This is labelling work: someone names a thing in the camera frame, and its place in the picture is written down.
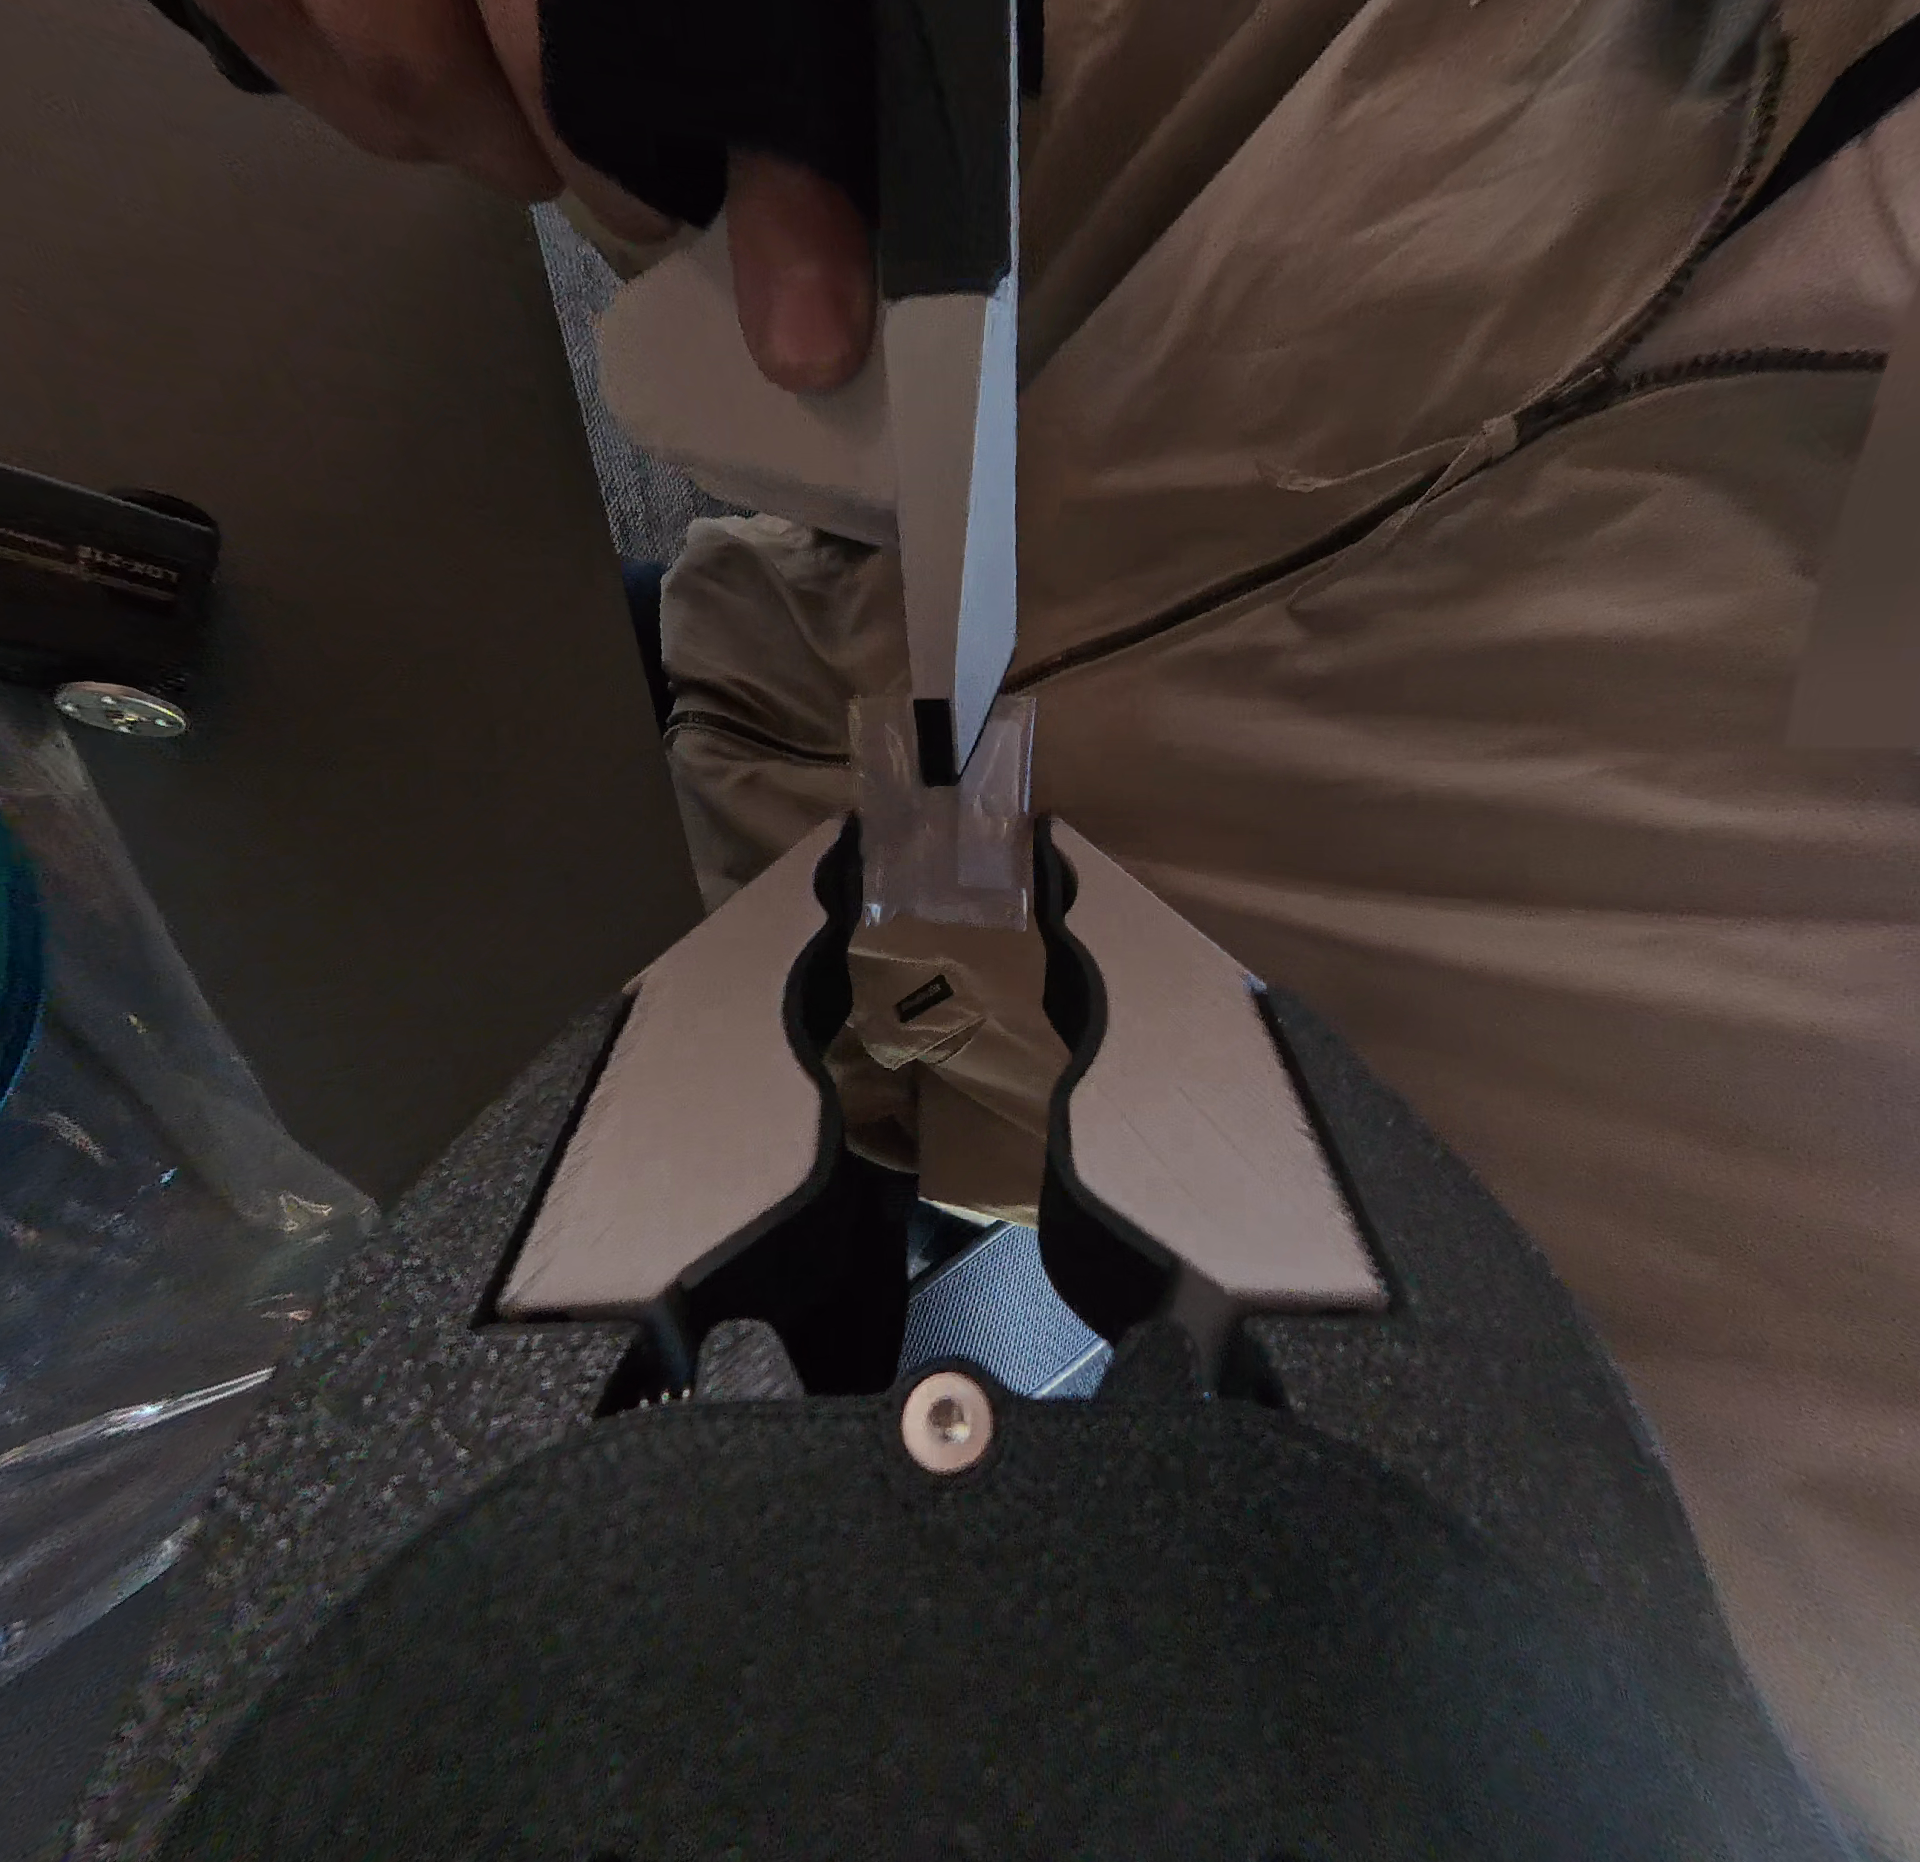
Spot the black servo with metal horn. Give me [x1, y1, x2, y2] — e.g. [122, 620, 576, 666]
[0, 460, 228, 749]

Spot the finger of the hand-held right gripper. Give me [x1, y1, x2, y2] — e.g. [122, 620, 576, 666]
[882, 0, 1032, 786]

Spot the blue round metal turntable base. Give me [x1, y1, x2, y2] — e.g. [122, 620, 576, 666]
[0, 827, 51, 1115]

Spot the large clear plastic bag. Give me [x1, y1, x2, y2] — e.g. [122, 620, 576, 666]
[0, 683, 385, 1684]

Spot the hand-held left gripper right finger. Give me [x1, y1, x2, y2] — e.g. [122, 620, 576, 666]
[1032, 815, 1393, 1368]

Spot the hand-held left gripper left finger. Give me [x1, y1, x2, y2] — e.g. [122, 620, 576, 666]
[491, 815, 872, 1368]

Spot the grey fabric chair seat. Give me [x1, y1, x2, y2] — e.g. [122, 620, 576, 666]
[897, 1210, 1120, 1402]

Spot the person's right hand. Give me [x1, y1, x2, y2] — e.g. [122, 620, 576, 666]
[150, 0, 876, 393]

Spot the small clear zip bag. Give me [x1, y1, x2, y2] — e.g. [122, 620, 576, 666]
[846, 691, 1040, 932]

